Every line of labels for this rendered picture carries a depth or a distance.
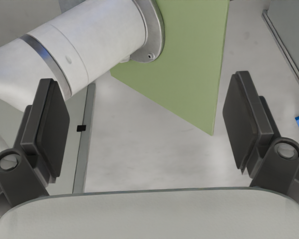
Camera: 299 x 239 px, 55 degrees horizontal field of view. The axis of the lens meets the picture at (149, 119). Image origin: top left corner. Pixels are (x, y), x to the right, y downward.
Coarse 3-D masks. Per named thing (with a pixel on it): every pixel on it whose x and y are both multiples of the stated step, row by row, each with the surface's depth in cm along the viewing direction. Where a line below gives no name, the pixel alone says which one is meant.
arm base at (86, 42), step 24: (96, 0) 48; (120, 0) 48; (144, 0) 47; (48, 24) 44; (72, 24) 44; (96, 24) 45; (120, 24) 47; (144, 24) 51; (48, 48) 42; (72, 48) 43; (96, 48) 45; (120, 48) 49; (144, 48) 56; (72, 72) 44; (96, 72) 48
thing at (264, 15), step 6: (264, 12) 164; (264, 18) 164; (270, 24) 157; (270, 30) 157; (276, 36) 150; (276, 42) 151; (282, 42) 145; (282, 54) 145; (288, 54) 139; (288, 60) 139; (294, 66) 134; (294, 72) 134
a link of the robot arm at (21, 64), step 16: (0, 48) 41; (16, 48) 41; (32, 48) 41; (0, 64) 39; (16, 64) 40; (32, 64) 40; (48, 64) 41; (0, 80) 38; (16, 80) 39; (32, 80) 40; (64, 80) 43; (0, 96) 41; (16, 96) 40; (32, 96) 41; (64, 96) 45
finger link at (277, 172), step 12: (276, 144) 11; (288, 144) 11; (264, 156) 11; (276, 156) 11; (288, 156) 11; (264, 168) 10; (276, 168) 10; (288, 168) 10; (252, 180) 10; (264, 180) 10; (276, 180) 10; (288, 180) 10; (288, 192) 10
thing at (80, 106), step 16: (80, 96) 197; (0, 112) 188; (16, 112) 188; (80, 112) 187; (0, 128) 180; (16, 128) 179; (80, 128) 177; (80, 144) 170; (64, 160) 164; (80, 160) 162; (64, 176) 157; (80, 176) 156; (48, 192) 151; (64, 192) 151; (80, 192) 150
